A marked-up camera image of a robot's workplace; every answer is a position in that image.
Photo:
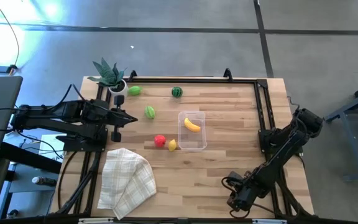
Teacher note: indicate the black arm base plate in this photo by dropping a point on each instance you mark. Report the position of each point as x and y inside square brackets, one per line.
[263, 140]
[73, 144]

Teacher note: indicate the yellow toy banana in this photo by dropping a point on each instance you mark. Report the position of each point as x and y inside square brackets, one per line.
[192, 125]

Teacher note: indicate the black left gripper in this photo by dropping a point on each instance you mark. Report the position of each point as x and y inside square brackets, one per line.
[117, 119]

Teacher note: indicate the dark green toy watermelon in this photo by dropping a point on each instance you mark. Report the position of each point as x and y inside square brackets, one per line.
[176, 92]

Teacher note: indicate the clear plastic tupperware container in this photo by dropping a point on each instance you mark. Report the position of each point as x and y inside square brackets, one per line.
[197, 140]

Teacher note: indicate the green plant in white pot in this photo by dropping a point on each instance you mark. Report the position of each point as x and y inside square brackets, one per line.
[109, 76]

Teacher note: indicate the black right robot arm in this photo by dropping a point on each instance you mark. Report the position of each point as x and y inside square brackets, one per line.
[278, 165]

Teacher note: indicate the small dark bottle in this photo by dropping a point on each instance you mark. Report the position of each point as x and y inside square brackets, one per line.
[43, 181]

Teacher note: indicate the beige plaid cloth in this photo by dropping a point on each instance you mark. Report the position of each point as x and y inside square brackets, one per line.
[126, 180]

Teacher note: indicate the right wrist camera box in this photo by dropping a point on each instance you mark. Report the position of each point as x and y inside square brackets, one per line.
[236, 178]

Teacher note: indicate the white paper sheet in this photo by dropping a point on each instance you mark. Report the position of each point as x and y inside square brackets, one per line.
[50, 143]

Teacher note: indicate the dark equipment cart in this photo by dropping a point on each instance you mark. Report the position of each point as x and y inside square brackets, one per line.
[30, 158]

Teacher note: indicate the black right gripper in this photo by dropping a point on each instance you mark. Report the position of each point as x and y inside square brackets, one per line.
[243, 197]

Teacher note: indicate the white light bar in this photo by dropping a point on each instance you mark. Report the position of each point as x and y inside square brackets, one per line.
[95, 221]
[269, 221]

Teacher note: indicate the blue-grey table frame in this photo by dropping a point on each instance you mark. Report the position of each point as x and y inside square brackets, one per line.
[346, 140]

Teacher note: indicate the striped green toy melon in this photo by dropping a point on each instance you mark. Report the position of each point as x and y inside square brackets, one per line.
[149, 112]

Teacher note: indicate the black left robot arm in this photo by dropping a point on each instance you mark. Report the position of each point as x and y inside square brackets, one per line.
[57, 113]

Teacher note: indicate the light green toy lime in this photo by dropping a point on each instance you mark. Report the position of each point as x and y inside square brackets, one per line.
[134, 90]

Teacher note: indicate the red toy apple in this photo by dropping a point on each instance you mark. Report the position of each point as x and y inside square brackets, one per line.
[160, 141]

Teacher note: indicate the black aluminium table frame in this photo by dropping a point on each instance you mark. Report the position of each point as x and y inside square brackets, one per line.
[197, 80]

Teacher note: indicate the yellow toy lemon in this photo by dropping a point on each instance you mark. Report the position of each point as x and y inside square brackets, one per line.
[172, 145]

